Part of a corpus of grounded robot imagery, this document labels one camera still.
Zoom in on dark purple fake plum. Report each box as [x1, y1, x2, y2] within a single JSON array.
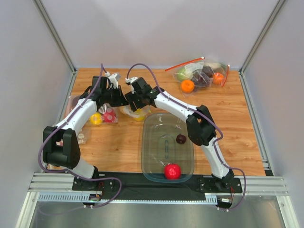
[[176, 134, 187, 144]]

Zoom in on clear plastic tub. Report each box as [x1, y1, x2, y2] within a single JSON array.
[[141, 113, 194, 183]]

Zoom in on red zip bag back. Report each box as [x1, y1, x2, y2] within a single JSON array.
[[165, 57, 230, 97]]

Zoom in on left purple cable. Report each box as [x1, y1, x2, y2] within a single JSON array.
[[38, 63, 123, 209]]

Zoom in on orange fake tangerine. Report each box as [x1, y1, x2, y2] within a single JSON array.
[[180, 79, 195, 93]]

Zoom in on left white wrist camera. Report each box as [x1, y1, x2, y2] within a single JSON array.
[[105, 72, 121, 89]]

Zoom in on yellow fake pepper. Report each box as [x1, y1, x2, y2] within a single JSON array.
[[89, 112, 103, 126]]

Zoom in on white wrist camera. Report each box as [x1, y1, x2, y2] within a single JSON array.
[[105, 72, 121, 89], [125, 77, 138, 94]]

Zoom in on clear bag far left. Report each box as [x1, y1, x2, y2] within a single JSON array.
[[64, 95, 91, 145]]

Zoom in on clear bag with mushroom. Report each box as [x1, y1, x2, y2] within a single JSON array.
[[89, 106, 118, 126]]

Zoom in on red spotted fake mushroom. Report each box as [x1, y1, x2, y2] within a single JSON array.
[[102, 108, 117, 123]]

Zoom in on black base strip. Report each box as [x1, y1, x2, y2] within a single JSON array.
[[72, 172, 243, 201]]

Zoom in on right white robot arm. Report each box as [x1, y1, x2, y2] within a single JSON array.
[[125, 77, 234, 189]]

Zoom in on purple cable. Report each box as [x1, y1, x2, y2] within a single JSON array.
[[38, 63, 123, 209], [125, 63, 247, 212]]

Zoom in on fake purple grapes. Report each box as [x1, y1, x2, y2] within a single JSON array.
[[191, 66, 213, 88]]

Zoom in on yellow fake lemon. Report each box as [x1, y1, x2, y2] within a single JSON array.
[[133, 109, 146, 122]]

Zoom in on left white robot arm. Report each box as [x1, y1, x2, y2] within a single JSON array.
[[39, 73, 128, 179]]

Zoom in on blue zip top bag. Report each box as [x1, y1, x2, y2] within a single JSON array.
[[120, 105, 152, 122]]

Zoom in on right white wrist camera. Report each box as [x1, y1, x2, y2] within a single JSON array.
[[125, 77, 138, 94]]

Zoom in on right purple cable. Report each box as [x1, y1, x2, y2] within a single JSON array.
[[125, 63, 247, 212]]

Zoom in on green fake cabbage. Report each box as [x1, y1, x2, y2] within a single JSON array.
[[177, 68, 192, 81]]

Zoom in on red fake apple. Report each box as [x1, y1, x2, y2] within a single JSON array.
[[164, 164, 181, 180]]

